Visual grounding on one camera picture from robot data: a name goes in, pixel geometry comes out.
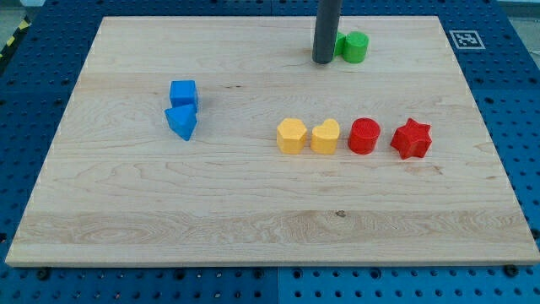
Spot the red star block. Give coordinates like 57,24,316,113
391,118,432,160

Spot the yellow hexagon block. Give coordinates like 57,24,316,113
277,117,307,155

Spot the yellow heart block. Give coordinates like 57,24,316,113
310,118,340,155

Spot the blue triangle block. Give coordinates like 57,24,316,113
165,104,197,141

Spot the red cylinder block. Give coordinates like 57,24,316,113
348,117,381,155

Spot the blue cube block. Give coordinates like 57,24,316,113
170,79,198,112

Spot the green block behind rod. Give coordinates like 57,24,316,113
333,31,346,57

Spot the green cylinder block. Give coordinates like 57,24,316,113
342,31,370,63

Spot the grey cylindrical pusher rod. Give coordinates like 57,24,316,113
312,0,343,64

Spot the wooden board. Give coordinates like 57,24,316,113
6,16,539,268

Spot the white fiducial marker tag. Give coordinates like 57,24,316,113
450,30,485,50

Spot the yellow black hazard tape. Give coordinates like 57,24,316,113
1,16,31,60

